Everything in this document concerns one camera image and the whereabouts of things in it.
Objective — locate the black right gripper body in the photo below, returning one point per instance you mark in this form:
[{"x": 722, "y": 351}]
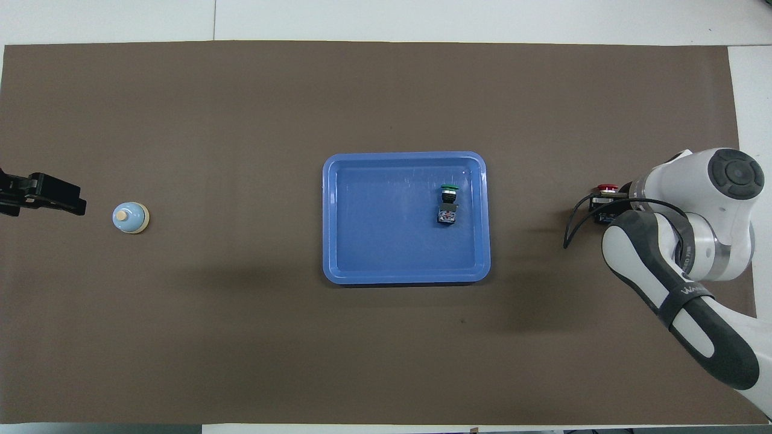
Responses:
[{"x": 618, "y": 205}]

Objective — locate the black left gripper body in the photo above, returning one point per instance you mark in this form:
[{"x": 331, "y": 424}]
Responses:
[{"x": 12, "y": 190}]

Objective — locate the red push button switch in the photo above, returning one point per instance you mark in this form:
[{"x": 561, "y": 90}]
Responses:
[{"x": 607, "y": 187}]

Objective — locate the light blue desk bell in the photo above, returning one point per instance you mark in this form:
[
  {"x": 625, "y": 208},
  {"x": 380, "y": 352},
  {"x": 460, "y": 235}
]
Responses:
[{"x": 128, "y": 217}]

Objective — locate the green push button switch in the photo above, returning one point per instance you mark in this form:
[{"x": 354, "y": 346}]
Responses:
[{"x": 447, "y": 208}]

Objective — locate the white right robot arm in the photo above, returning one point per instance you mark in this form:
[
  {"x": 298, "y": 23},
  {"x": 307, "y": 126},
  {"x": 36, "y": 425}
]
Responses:
[{"x": 693, "y": 199}]

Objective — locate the blue plastic tray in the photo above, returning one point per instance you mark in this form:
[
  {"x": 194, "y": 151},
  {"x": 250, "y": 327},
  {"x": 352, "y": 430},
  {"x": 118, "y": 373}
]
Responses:
[{"x": 386, "y": 241}]

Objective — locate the brown table mat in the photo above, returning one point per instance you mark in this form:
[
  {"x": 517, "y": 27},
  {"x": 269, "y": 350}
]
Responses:
[{"x": 241, "y": 337}]

